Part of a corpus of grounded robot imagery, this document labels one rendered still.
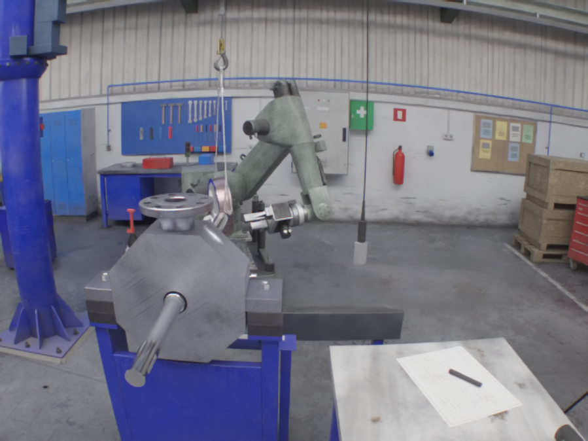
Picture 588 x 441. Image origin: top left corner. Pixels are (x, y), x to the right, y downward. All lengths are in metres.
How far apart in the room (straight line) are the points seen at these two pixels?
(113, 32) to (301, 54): 3.06
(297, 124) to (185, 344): 2.03
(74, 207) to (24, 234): 3.89
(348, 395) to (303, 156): 2.13
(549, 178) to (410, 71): 2.66
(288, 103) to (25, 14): 2.05
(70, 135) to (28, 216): 3.84
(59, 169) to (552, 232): 7.24
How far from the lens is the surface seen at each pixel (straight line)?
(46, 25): 3.25
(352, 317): 1.96
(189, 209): 1.39
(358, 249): 2.37
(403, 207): 6.94
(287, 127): 3.21
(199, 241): 1.43
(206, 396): 1.76
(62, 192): 7.25
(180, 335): 1.59
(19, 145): 3.24
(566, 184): 6.03
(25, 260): 3.40
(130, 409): 1.92
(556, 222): 6.04
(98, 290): 1.63
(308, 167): 3.21
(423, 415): 1.38
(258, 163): 3.74
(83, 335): 3.64
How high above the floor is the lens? 1.73
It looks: 16 degrees down
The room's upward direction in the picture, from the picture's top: 1 degrees clockwise
